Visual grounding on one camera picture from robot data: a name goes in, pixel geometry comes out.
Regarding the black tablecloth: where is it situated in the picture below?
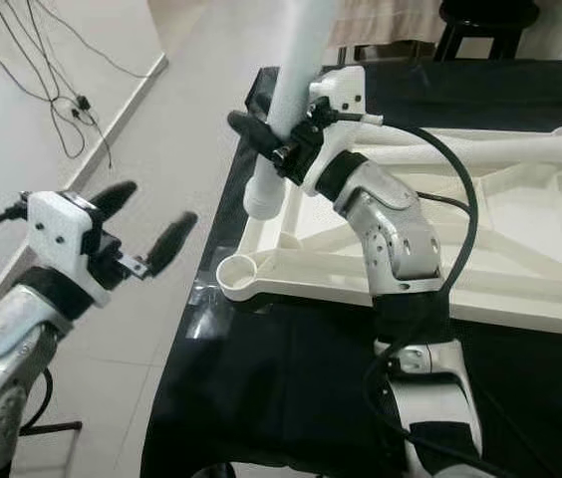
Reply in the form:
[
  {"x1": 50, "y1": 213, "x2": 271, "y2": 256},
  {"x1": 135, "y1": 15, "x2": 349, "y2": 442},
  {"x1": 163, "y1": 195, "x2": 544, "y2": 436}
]
[{"x1": 141, "y1": 60, "x2": 562, "y2": 478}]

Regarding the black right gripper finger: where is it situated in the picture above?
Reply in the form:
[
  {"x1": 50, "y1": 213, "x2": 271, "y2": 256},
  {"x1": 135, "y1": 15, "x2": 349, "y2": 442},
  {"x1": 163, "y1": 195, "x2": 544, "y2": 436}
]
[{"x1": 226, "y1": 108, "x2": 290, "y2": 162}]

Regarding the clear tape patch on cloth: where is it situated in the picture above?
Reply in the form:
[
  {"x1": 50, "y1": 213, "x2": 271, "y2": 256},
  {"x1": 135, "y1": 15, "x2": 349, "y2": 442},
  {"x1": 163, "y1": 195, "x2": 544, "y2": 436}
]
[{"x1": 186, "y1": 284, "x2": 217, "y2": 345}]

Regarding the beige cloth covered table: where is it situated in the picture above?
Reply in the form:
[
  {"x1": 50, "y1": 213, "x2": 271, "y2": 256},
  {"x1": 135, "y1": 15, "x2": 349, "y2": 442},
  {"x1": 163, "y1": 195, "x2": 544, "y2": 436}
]
[{"x1": 326, "y1": 0, "x2": 446, "y2": 49}]

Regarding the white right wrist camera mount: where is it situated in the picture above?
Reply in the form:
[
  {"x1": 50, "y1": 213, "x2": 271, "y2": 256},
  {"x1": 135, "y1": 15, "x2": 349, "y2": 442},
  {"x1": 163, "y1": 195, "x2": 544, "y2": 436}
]
[{"x1": 301, "y1": 65, "x2": 367, "y2": 195}]

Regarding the white plastic children table top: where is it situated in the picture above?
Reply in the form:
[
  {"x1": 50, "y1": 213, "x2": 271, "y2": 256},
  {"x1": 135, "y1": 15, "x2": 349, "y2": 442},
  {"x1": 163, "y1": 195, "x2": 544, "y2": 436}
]
[{"x1": 214, "y1": 95, "x2": 562, "y2": 340}]

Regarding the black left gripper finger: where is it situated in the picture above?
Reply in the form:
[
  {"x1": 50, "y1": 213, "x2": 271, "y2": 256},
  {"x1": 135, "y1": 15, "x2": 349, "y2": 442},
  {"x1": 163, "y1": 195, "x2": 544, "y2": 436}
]
[
  {"x1": 143, "y1": 209, "x2": 200, "y2": 278},
  {"x1": 90, "y1": 179, "x2": 139, "y2": 222}
]

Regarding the black round stool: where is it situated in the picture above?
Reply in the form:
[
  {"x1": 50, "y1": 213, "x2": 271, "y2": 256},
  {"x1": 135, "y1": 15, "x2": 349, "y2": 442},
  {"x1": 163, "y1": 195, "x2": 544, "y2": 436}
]
[{"x1": 435, "y1": 0, "x2": 541, "y2": 61}]

